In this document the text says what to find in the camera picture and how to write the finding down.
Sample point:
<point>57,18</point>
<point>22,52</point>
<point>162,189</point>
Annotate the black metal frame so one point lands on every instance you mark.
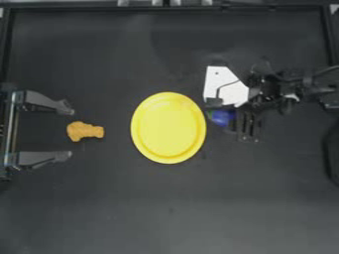
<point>176,4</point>

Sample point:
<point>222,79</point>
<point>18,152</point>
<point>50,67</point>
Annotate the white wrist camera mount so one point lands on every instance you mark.
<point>222,84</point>

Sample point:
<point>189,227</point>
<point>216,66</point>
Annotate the yellow plate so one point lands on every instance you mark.
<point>168,127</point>

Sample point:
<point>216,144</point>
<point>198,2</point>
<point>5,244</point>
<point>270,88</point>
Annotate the orange toy fried chicken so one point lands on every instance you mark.
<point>84,131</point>

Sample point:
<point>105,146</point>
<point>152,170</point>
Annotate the purple toy eggplant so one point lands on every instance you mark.
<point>221,116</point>

